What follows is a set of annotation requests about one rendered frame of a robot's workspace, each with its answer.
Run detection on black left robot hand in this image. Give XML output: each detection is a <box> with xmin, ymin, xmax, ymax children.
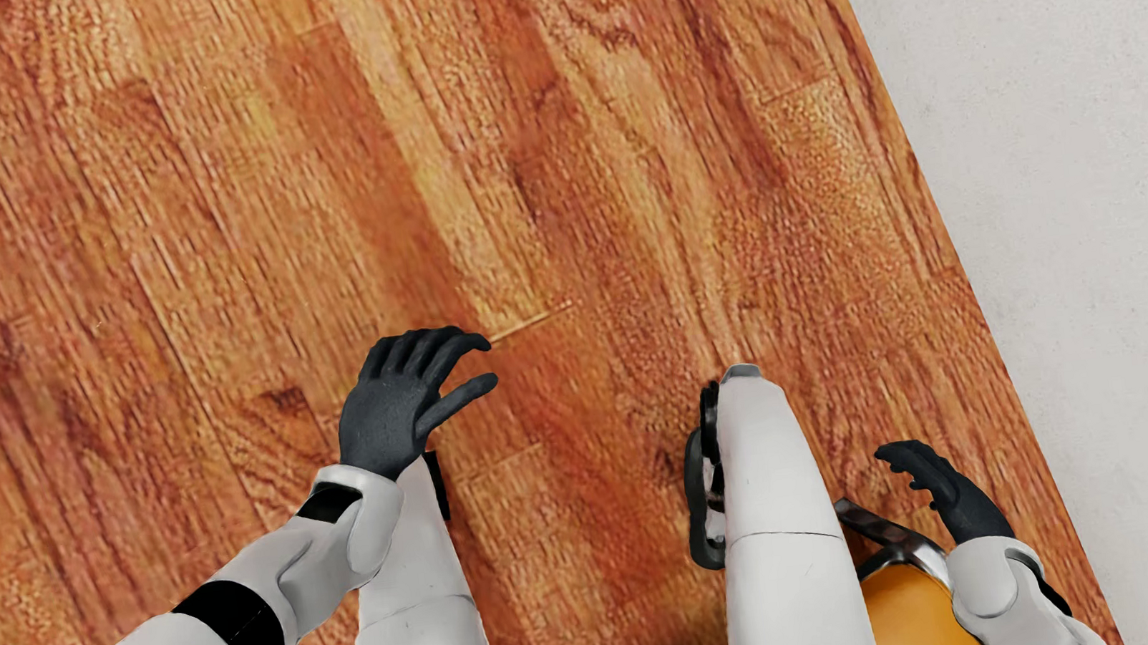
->
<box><xmin>326</xmin><ymin>321</ymin><xmax>510</xmax><ymax>489</ymax></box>

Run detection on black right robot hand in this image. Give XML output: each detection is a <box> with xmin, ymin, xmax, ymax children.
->
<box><xmin>872</xmin><ymin>429</ymin><xmax>1017</xmax><ymax>555</ymax></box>

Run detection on white right robot leg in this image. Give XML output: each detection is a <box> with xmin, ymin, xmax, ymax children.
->
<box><xmin>671</xmin><ymin>352</ymin><xmax>882</xmax><ymax>645</ymax></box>

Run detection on white robot leg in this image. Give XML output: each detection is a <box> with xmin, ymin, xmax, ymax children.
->
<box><xmin>671</xmin><ymin>352</ymin><xmax>882</xmax><ymax>645</ymax></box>
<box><xmin>329</xmin><ymin>445</ymin><xmax>506</xmax><ymax>645</ymax></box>

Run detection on white left robot leg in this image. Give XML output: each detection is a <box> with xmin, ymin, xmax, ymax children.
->
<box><xmin>329</xmin><ymin>445</ymin><xmax>506</xmax><ymax>645</ymax></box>

